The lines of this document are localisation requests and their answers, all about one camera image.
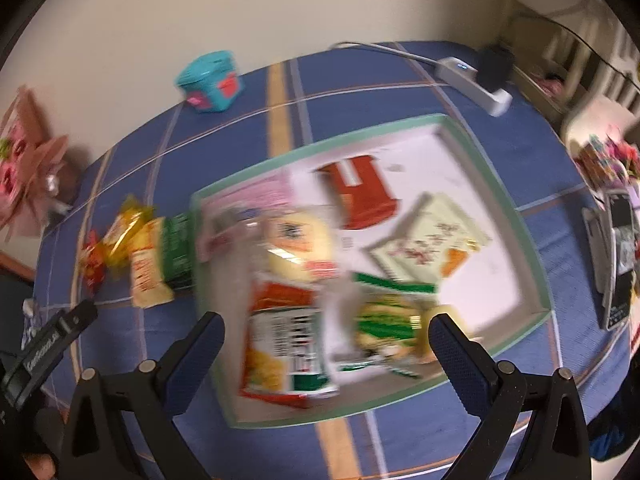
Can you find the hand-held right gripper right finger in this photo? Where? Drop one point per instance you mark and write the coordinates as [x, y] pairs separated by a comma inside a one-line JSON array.
[[460, 365]]

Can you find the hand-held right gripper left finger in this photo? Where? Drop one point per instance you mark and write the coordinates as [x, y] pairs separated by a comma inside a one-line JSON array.
[[195, 365]]

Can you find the green white snack bag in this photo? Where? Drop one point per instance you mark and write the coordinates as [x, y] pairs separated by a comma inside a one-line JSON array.
[[390, 325]]

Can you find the red green snack bag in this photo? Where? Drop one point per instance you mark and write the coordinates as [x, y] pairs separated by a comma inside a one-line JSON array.
[[285, 345]]

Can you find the green tray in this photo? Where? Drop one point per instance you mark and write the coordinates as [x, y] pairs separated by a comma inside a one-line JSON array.
[[490, 270]]

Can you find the clear bread bag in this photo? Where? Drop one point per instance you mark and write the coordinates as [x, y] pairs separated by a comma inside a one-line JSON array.
[[290, 240]]

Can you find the person's left hand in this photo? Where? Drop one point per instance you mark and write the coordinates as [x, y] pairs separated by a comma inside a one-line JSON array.
[[44, 467]]

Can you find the small orange red packet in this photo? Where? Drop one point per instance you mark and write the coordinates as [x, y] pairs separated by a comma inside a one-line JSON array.
[[92, 260]]

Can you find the green yellow snack packet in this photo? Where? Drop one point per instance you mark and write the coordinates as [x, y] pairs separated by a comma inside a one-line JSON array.
[[160, 260]]

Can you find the light green snack packet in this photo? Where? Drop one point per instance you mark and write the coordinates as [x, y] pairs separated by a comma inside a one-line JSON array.
[[430, 245]]

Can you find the dark blue cloth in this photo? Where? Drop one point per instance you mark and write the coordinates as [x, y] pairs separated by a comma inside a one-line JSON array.
[[615, 425]]

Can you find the pink snack packet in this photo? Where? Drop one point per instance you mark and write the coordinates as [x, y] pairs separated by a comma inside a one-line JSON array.
[[250, 197]]

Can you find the pink flower bouquet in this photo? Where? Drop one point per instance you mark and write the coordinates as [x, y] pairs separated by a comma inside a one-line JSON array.
[[25, 170]]

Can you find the smartphone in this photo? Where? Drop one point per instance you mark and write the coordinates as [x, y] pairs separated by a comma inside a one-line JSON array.
[[617, 260]]

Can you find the red box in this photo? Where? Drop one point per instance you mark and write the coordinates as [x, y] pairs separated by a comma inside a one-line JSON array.
[[360, 192]]

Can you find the blue plaid tablecloth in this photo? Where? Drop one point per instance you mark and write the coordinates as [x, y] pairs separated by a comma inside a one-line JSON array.
[[150, 160]]

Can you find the colourful artificial flowers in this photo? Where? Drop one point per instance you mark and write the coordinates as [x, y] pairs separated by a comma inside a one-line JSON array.
[[610, 157]]

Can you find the white power strip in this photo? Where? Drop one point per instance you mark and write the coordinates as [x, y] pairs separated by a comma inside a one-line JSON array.
[[475, 85]]

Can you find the teal box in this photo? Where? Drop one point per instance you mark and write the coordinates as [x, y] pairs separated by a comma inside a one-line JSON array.
[[210, 82]]

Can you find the black power adapter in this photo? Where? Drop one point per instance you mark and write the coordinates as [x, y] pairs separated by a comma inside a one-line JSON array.
[[495, 70]]

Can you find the cream chair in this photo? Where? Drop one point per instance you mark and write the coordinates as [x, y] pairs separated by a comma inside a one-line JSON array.
[[575, 60]]

